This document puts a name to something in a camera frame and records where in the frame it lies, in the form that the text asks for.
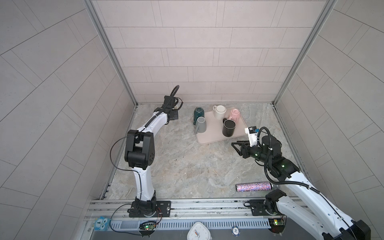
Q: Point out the dark green mug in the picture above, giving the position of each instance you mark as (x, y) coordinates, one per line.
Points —
(198, 112)

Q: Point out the white mug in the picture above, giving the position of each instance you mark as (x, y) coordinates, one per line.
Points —
(219, 112)

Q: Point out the left circuit board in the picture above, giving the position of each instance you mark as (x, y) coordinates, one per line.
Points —
(147, 228)

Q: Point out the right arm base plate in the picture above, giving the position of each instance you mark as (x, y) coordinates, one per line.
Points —
(262, 207)

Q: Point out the pink mug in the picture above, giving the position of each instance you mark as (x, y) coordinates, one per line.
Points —
(234, 115)

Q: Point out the white kitchen timer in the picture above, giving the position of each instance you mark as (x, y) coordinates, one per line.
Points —
(199, 232)

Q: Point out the pink plastic tray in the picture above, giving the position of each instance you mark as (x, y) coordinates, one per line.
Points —
(214, 129)

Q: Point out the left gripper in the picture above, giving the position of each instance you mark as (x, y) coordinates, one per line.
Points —
(174, 111)

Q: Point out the right circuit board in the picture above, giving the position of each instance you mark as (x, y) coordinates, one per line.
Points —
(277, 226)

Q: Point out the black mug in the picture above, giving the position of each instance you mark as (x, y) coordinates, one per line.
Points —
(229, 126)

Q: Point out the glittery cylindrical bottle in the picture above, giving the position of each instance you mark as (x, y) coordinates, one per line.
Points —
(254, 187)

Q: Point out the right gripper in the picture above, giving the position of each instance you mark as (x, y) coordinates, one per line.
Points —
(244, 148)

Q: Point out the grey mug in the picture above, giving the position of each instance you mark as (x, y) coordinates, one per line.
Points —
(201, 125)

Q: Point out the round blue badge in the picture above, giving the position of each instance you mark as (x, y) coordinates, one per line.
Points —
(235, 231)

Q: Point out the blue owl sticker box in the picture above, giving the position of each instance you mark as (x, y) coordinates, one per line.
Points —
(102, 224)

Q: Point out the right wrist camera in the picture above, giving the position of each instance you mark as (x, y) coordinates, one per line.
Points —
(252, 133)

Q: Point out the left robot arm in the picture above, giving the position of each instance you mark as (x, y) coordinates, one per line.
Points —
(140, 154)

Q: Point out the circuit board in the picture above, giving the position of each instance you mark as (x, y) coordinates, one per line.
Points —
(277, 226)
(147, 228)

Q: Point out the aluminium mounting rail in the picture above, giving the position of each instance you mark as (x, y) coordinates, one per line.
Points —
(182, 209)

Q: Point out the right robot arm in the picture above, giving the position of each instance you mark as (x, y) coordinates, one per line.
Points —
(323, 220)

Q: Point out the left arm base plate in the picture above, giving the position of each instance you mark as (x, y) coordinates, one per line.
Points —
(148, 209)

